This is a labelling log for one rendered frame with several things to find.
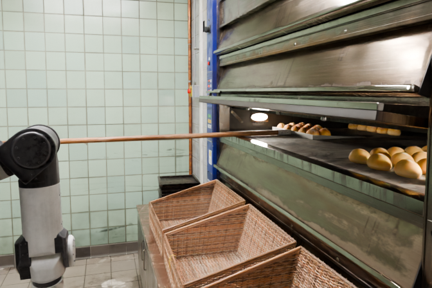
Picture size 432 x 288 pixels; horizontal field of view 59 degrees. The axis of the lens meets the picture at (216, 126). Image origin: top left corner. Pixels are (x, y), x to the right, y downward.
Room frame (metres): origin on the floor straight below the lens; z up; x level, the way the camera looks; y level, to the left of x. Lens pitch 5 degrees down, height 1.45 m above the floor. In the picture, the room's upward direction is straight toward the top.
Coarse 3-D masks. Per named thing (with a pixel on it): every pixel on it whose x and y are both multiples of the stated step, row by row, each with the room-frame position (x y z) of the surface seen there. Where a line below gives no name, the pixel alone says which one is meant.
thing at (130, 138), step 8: (112, 136) 2.15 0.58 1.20; (120, 136) 2.15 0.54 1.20; (128, 136) 2.16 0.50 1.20; (136, 136) 2.17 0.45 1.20; (144, 136) 2.18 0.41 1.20; (152, 136) 2.20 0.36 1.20; (160, 136) 2.21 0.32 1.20; (168, 136) 2.22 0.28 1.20; (176, 136) 2.23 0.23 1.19; (184, 136) 2.25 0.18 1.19; (192, 136) 2.26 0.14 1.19; (200, 136) 2.27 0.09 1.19; (208, 136) 2.29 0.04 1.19; (216, 136) 2.30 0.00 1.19; (224, 136) 2.32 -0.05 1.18; (232, 136) 2.34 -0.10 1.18
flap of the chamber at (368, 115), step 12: (252, 108) 1.89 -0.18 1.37; (264, 108) 1.54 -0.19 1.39; (276, 108) 1.43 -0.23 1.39; (288, 108) 1.34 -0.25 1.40; (300, 108) 1.26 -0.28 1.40; (312, 108) 1.18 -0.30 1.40; (324, 108) 1.12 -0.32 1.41; (336, 108) 1.06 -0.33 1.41; (360, 120) 1.12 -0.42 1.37; (372, 120) 0.92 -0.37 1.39; (384, 120) 0.91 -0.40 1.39; (396, 120) 0.92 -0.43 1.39; (408, 120) 0.93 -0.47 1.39; (420, 120) 0.94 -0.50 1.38
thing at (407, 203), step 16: (240, 144) 2.24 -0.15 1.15; (256, 144) 2.01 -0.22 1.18; (288, 160) 1.65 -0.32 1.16; (304, 160) 1.53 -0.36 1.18; (320, 176) 1.40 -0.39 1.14; (336, 176) 1.30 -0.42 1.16; (352, 176) 1.23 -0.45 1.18; (368, 192) 1.14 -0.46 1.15; (384, 192) 1.07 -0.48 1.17; (400, 192) 1.03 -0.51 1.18; (416, 192) 1.03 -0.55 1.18; (416, 208) 0.96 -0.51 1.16
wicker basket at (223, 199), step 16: (192, 192) 2.56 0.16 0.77; (208, 192) 2.59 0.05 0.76; (224, 192) 2.40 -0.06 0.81; (160, 208) 2.49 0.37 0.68; (176, 208) 2.53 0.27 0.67; (192, 208) 2.56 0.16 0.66; (208, 208) 2.59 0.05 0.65; (224, 208) 2.06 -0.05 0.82; (160, 224) 2.04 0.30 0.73; (176, 224) 1.98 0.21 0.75; (160, 240) 2.03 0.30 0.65
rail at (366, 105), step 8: (200, 96) 2.60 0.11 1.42; (208, 96) 2.39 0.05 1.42; (216, 96) 2.22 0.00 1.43; (224, 96) 2.07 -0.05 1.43; (232, 96) 1.96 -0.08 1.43; (288, 104) 1.35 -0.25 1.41; (296, 104) 1.29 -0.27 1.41; (304, 104) 1.24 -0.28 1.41; (312, 104) 1.19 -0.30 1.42; (320, 104) 1.14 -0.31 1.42; (328, 104) 1.10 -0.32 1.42; (336, 104) 1.06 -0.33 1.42; (344, 104) 1.03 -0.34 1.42; (352, 104) 1.00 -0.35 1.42; (360, 104) 0.97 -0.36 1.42; (368, 104) 0.94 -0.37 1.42; (376, 104) 0.91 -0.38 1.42
